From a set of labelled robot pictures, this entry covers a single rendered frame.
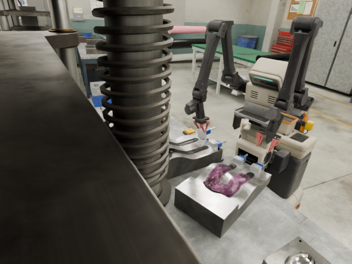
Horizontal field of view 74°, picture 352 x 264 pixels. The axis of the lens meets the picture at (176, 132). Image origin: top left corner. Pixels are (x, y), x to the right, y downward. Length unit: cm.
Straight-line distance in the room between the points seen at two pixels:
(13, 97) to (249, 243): 98
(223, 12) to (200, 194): 821
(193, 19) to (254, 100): 691
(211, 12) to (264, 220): 796
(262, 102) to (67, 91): 144
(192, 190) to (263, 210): 36
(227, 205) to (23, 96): 89
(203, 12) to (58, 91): 834
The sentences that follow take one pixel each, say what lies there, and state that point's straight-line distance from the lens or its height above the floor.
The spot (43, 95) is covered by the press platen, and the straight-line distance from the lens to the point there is 27.
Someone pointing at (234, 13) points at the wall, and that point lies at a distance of 923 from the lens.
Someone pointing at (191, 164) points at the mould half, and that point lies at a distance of 133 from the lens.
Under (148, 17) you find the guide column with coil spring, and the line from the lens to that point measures 23.
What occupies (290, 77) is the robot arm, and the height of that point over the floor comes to 136.
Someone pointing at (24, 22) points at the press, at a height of 125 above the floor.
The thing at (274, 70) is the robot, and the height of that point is 134.
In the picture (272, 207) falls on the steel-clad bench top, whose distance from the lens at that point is 127.
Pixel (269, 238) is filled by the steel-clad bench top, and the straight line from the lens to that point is 113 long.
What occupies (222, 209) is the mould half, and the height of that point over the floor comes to 91.
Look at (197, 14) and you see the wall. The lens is 847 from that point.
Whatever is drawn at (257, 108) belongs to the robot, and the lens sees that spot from 162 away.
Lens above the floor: 162
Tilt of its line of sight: 28 degrees down
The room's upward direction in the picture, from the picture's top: 3 degrees clockwise
